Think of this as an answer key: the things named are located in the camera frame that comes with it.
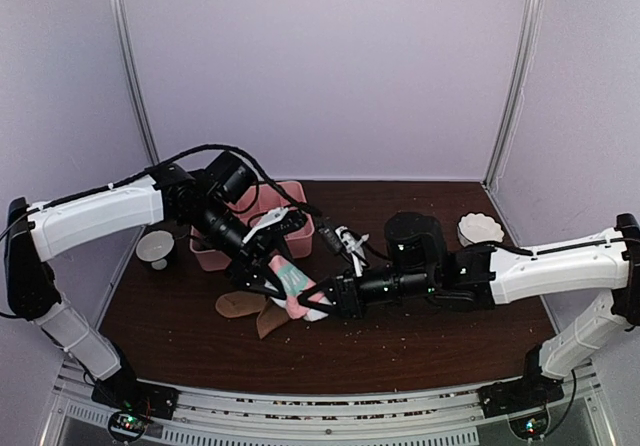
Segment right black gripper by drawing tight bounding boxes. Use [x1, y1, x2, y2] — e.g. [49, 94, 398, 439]
[297, 266, 437, 325]

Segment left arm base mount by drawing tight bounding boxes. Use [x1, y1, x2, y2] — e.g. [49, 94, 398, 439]
[91, 382, 179, 444]

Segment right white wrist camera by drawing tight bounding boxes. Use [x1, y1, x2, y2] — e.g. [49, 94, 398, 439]
[317, 221, 370, 277]

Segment pink divided organizer tray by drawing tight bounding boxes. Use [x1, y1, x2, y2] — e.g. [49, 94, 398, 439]
[188, 180, 316, 272]

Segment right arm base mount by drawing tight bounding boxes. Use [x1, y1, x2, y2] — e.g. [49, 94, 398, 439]
[477, 377, 564, 442]

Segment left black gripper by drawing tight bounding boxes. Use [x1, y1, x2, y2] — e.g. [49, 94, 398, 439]
[185, 195, 300, 299]

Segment white round cup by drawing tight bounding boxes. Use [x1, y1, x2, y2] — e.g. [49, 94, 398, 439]
[135, 230, 175, 271]

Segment aluminium frame post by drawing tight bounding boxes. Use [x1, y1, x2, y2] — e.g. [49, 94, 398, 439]
[483, 0, 543, 192]
[109, 0, 161, 166]

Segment right aluminium frame post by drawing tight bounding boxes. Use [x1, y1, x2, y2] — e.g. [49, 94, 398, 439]
[483, 0, 543, 192]

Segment pink patterned sock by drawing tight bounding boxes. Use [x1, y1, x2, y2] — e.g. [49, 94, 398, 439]
[269, 255, 328, 322]

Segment left aluminium frame post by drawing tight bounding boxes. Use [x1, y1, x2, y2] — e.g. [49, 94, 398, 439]
[109, 0, 161, 166]

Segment white scalloped bowl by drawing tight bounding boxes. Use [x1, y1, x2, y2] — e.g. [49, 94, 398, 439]
[457, 213, 504, 247]

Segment tan ribbed sock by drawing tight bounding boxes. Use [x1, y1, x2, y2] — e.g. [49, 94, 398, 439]
[215, 291, 291, 339]

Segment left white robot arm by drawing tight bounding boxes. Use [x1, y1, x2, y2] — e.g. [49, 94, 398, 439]
[1, 144, 289, 410]

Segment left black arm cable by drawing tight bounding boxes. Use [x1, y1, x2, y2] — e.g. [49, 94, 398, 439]
[144, 143, 324, 220]

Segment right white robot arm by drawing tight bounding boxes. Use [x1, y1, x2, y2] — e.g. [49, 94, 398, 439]
[297, 212, 639, 408]

